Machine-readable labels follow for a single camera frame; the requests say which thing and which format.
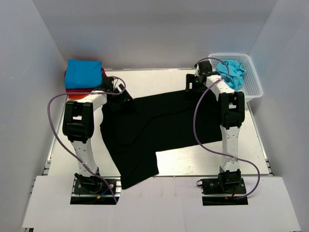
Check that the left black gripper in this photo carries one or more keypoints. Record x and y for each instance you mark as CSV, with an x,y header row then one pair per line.
x,y
123,97

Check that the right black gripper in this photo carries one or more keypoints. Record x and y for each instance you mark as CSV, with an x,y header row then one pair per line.
x,y
191,78

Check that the black t shirt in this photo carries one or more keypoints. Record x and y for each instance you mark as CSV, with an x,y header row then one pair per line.
x,y
157,123

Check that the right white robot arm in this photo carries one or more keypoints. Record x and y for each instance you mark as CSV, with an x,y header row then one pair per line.
x,y
231,109

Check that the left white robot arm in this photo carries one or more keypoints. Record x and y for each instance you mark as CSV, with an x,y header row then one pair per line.
x,y
78,122

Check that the folded red t shirt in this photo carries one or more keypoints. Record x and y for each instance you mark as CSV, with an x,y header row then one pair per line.
x,y
103,72

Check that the crumpled light blue t shirt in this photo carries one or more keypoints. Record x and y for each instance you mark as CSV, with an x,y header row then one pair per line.
x,y
236,73

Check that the folded blue t shirt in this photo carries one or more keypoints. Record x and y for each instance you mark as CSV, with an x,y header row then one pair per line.
x,y
83,74

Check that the folded orange t shirt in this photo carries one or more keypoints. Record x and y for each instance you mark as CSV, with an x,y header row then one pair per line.
x,y
77,94

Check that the white plastic basket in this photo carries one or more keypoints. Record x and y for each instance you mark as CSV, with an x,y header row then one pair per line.
x,y
251,85

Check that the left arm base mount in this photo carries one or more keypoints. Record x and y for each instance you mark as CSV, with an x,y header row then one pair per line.
x,y
94,191

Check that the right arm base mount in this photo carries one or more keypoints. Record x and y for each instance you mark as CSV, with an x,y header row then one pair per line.
x,y
223,190

